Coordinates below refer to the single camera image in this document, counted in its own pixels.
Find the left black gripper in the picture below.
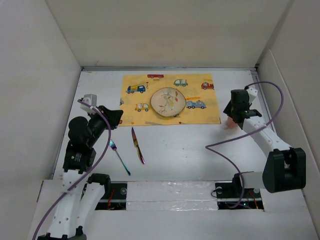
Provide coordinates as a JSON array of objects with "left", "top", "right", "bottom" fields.
[{"left": 86, "top": 105, "right": 123, "bottom": 147}]

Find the pink mug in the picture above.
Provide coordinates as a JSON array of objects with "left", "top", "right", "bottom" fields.
[{"left": 224, "top": 116, "right": 238, "bottom": 130}]

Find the iridescent fork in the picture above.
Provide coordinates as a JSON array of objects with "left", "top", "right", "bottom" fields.
[{"left": 109, "top": 139, "right": 131, "bottom": 176}]

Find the yellow car-print placemat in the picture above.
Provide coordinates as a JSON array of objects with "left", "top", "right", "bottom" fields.
[{"left": 120, "top": 73, "right": 221, "bottom": 127}]

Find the iridescent knife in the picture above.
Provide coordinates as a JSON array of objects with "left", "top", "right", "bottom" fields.
[{"left": 131, "top": 127, "right": 146, "bottom": 165}]

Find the beige bird-pattern plate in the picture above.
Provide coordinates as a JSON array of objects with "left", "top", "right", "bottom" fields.
[{"left": 150, "top": 87, "right": 187, "bottom": 118}]

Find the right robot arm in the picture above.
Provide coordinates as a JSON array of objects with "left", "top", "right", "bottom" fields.
[{"left": 223, "top": 88, "right": 306, "bottom": 197}]

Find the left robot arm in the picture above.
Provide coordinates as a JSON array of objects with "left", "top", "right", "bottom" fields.
[{"left": 32, "top": 104, "right": 124, "bottom": 240}]

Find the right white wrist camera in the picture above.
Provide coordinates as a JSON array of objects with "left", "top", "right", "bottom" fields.
[{"left": 244, "top": 86, "right": 258, "bottom": 105}]

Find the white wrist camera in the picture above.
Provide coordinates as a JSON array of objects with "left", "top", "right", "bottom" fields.
[
  {"left": 244, "top": 86, "right": 258, "bottom": 105},
  {"left": 80, "top": 94, "right": 97, "bottom": 115}
]

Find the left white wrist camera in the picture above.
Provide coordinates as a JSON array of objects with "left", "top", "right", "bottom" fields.
[{"left": 80, "top": 94, "right": 97, "bottom": 115}]

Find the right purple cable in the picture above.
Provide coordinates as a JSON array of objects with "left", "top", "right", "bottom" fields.
[{"left": 205, "top": 81, "right": 285, "bottom": 209}]

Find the purple cable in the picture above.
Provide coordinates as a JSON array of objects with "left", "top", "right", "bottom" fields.
[
  {"left": 32, "top": 99, "right": 112, "bottom": 240},
  {"left": 205, "top": 81, "right": 285, "bottom": 209}
]

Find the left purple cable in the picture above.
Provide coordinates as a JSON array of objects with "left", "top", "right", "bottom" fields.
[{"left": 32, "top": 99, "right": 112, "bottom": 240}]

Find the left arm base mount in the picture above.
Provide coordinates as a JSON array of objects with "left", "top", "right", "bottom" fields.
[{"left": 81, "top": 173, "right": 128, "bottom": 211}]

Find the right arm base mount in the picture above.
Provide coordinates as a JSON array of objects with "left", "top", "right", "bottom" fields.
[{"left": 211, "top": 173, "right": 264, "bottom": 210}]

